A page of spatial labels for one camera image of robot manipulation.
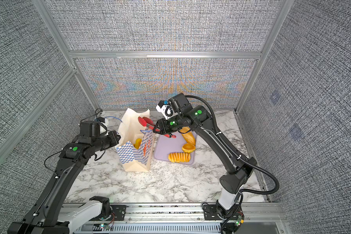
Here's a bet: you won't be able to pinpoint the blue checkered paper bag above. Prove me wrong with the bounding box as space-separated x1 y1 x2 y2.
103 108 154 172

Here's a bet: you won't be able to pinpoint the lilac plastic tray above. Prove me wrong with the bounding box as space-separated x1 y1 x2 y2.
154 132 197 165

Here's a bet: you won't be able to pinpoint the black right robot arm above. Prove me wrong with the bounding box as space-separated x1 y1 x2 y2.
153 93 256 219

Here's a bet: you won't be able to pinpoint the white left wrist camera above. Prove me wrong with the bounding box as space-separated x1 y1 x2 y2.
95 117 108 136

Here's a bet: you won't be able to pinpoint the black corrugated cable conduit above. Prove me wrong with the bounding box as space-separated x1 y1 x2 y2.
185 95 280 234

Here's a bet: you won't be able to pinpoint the ridged spiral bread roll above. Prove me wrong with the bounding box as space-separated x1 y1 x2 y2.
168 152 191 163

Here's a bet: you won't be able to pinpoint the round yellow tart bread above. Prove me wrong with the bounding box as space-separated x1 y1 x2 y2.
182 143 196 154

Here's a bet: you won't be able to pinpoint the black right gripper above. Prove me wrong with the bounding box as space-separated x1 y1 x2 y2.
153 114 186 135

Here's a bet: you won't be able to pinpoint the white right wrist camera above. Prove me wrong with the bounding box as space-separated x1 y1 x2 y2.
156 100 177 120

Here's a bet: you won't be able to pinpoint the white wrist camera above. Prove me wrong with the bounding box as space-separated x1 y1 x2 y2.
95 117 108 136
156 100 177 120

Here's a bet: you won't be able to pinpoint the yellow oval bun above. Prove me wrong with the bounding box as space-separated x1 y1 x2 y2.
134 138 142 149

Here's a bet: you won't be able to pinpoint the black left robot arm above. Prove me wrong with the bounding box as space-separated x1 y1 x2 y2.
7 117 121 234

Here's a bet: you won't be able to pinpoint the aluminium enclosure frame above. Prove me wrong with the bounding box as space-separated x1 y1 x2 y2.
0 0 351 234

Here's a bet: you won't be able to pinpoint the red silicone steel tongs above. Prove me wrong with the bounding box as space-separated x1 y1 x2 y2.
137 117 176 138

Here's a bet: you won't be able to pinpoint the long baguette loaf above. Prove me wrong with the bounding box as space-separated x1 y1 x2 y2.
180 127 196 146

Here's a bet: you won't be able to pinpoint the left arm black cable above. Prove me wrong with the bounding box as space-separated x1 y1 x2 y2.
43 107 106 176

